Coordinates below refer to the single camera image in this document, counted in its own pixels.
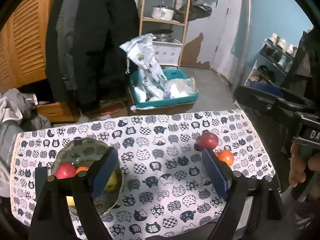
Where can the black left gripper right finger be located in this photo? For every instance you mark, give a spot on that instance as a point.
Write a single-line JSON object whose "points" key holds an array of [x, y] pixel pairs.
{"points": [[266, 216]]}

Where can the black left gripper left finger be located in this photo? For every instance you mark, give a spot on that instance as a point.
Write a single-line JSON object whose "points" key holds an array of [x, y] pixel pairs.
{"points": [[51, 218]]}

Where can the large orange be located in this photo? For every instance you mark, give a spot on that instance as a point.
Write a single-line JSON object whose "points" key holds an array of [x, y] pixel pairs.
{"points": [[81, 168], [226, 156]]}

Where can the red apple with stem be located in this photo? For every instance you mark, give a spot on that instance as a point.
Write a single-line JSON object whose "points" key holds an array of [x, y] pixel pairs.
{"points": [[65, 170]]}

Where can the yellow-green pear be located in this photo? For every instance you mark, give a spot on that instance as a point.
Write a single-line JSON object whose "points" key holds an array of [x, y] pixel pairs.
{"points": [[112, 182]]}

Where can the dark red apple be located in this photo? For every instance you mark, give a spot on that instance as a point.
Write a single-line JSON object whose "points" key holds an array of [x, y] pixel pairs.
{"points": [[208, 140]]}

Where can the right hand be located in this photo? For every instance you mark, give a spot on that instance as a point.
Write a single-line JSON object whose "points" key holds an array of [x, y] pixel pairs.
{"points": [[298, 166]]}

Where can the white shoe rack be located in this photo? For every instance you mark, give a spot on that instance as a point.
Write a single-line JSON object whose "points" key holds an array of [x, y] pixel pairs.
{"points": [[273, 62]]}

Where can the cat pattern tablecloth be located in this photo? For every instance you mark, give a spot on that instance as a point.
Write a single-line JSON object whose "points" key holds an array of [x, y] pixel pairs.
{"points": [[163, 188]]}

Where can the pile of grey clothes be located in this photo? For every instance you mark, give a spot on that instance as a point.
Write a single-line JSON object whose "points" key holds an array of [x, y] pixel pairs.
{"points": [[18, 114]]}

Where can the clear plastic bag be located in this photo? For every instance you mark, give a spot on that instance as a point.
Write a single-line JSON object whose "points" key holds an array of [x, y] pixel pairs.
{"points": [[179, 88]]}

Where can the teal cardboard box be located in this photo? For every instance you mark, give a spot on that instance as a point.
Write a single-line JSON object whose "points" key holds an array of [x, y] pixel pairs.
{"points": [[139, 97]]}

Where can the white rice bag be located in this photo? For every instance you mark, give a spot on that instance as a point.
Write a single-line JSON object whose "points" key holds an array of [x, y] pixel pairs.
{"points": [[151, 78]]}

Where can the white plastic basket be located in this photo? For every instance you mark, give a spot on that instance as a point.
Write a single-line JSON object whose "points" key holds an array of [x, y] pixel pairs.
{"points": [[167, 53]]}

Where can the dark bag on hook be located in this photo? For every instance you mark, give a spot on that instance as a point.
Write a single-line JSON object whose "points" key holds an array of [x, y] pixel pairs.
{"points": [[197, 10]]}

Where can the glass pot lid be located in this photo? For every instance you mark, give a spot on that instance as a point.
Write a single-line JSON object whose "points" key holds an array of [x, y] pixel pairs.
{"points": [[162, 35]]}

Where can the white cooking pot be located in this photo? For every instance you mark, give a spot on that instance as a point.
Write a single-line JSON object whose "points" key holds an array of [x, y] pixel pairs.
{"points": [[161, 12]]}

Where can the wooden louvered cabinet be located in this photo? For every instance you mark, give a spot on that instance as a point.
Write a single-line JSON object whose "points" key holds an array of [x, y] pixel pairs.
{"points": [[23, 44]]}

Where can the wooden shelf unit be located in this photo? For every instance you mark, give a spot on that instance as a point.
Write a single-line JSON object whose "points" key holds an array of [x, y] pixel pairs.
{"points": [[148, 24]]}

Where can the black hanging jacket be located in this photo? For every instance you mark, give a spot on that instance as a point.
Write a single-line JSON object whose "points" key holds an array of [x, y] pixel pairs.
{"points": [[84, 60]]}

